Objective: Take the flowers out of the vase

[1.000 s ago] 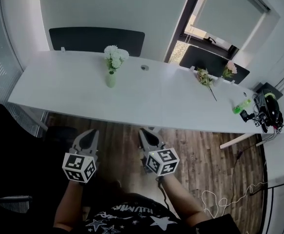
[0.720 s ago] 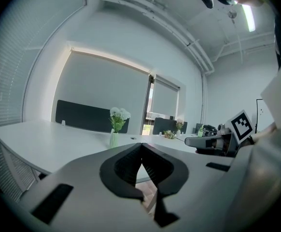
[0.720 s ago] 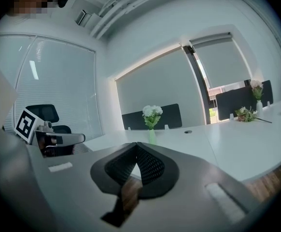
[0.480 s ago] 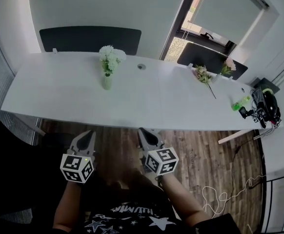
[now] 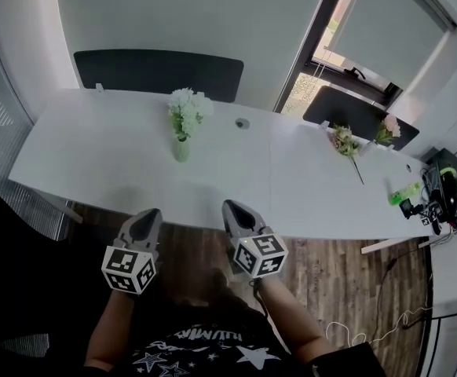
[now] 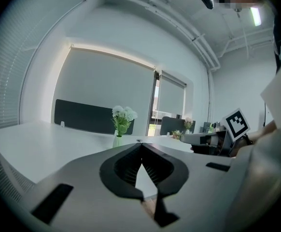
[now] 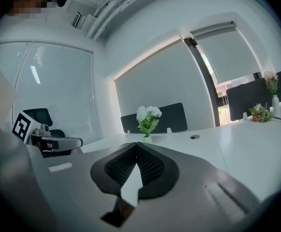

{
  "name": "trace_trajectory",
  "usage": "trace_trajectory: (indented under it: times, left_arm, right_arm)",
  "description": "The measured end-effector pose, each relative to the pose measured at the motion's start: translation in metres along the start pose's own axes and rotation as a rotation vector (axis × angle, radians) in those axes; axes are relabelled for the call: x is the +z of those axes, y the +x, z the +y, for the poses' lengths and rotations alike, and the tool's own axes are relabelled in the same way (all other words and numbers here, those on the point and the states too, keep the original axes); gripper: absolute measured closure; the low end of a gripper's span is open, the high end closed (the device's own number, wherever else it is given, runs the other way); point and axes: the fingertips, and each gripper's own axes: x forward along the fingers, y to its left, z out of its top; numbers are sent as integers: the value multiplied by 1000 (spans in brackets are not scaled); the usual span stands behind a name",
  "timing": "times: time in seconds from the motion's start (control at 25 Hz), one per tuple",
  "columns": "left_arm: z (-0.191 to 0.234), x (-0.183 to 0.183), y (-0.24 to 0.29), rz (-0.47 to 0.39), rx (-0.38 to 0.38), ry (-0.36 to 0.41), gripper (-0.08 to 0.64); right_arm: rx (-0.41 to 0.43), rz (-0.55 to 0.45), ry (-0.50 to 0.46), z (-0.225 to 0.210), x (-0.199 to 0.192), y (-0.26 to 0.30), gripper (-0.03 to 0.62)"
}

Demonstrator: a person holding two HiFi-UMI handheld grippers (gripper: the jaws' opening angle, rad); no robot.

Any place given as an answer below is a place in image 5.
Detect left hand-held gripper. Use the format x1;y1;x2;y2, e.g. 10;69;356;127
101;207;164;296

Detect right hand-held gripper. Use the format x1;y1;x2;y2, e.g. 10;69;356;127
221;199;289;280

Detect white vase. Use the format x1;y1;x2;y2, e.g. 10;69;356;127
174;135;191;163

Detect white flowers bunch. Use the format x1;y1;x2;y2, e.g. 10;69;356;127
167;87;215;141

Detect pink flowers with long stem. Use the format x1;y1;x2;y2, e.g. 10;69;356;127
328;123;366;185

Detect pale pink flowers bunch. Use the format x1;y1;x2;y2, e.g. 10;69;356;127
375;114;401;146

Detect person's left forearm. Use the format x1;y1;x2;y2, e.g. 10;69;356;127
85;291;137;368

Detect person's right forearm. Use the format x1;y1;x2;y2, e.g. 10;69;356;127
257;276;334;360

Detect person's black shoe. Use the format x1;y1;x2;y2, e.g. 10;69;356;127
210;269;230;297

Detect white table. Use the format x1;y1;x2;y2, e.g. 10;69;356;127
7;87;457;255

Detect person's black star-print shirt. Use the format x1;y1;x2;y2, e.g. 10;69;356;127
82;292;386;377

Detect black office chair with headrest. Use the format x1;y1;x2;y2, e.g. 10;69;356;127
0;192;110;368

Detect short black desk divider panel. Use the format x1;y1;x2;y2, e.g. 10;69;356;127
302;85;421;152

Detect long black desk divider panel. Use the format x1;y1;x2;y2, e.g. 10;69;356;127
73;49;245;104

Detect green plastic bottle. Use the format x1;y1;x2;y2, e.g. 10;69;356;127
388;181;424;206

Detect black helmet with green stripe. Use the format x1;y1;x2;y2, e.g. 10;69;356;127
434;163;457;224

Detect black metal rack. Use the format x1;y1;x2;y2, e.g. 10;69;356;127
416;311;457;377

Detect grey roller blind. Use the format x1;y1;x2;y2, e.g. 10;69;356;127
332;0;457;93

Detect black wrist cord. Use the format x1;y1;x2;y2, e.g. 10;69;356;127
250;279;269;318

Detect black cable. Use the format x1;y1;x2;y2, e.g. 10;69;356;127
369;249;433;343

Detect small black camera device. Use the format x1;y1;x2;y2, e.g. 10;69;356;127
399;199;426;220

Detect dark window frame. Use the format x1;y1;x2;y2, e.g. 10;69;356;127
273;0;457;117

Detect white cable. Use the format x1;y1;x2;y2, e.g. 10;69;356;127
324;306;433;349

